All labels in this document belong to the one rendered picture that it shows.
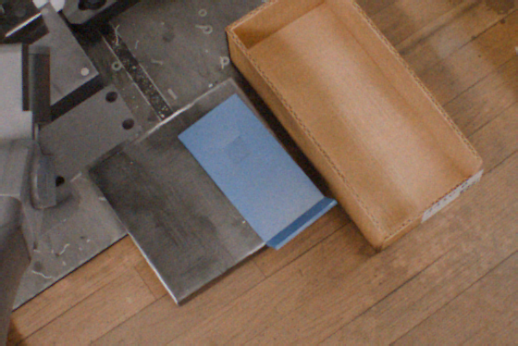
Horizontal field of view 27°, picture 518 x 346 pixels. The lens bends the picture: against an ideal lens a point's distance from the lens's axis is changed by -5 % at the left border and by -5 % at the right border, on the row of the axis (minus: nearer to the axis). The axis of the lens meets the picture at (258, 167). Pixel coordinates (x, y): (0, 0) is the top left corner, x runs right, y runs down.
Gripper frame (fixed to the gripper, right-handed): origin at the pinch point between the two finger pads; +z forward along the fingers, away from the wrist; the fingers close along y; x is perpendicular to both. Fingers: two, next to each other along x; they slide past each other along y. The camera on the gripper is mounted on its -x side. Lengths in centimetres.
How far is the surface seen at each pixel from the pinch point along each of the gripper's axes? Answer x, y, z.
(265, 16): -28.4, 0.0, 6.6
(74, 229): -1.5, -7.5, 9.2
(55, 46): -9.3, 8.6, 7.1
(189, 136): -15.8, -5.9, 7.2
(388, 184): -29.0, -19.9, 2.9
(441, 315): -25.7, -32.4, -2.3
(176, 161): -13.5, -7.3, 7.1
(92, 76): -10.8, 4.0, 5.1
